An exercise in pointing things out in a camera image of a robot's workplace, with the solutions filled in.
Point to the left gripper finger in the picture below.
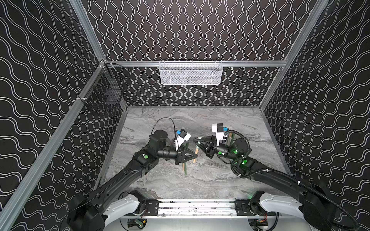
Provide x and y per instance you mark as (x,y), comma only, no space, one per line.
(189,153)
(186,159)

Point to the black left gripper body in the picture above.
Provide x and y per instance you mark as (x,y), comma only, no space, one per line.
(179,155)

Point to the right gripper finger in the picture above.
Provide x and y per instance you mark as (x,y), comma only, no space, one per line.
(202,146)
(208,139)

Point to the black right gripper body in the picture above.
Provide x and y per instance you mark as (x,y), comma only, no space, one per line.
(211,149)

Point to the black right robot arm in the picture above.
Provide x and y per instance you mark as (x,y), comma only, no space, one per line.
(312,195)

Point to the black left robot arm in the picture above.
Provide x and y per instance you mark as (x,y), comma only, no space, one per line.
(96,210)

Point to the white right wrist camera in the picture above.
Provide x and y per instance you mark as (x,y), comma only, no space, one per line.
(219,130)

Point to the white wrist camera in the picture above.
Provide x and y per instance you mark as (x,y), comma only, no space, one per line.
(181,137)
(219,130)

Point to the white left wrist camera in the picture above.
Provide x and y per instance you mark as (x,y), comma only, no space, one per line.
(181,137)

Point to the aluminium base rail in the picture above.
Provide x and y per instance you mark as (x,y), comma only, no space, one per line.
(222,208)

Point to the white wire mesh basket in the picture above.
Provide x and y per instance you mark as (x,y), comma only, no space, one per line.
(191,72)

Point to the black wire basket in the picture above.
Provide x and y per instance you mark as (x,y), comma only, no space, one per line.
(106,94)

